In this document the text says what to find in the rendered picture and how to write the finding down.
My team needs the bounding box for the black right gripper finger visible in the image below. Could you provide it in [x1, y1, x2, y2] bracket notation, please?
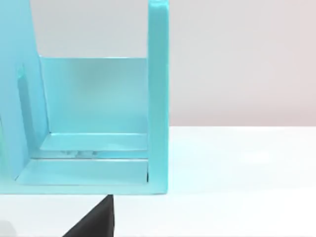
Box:
[62, 194, 116, 237]

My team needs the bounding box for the light blue rack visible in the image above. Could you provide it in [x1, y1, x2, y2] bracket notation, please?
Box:
[0, 0, 170, 196]

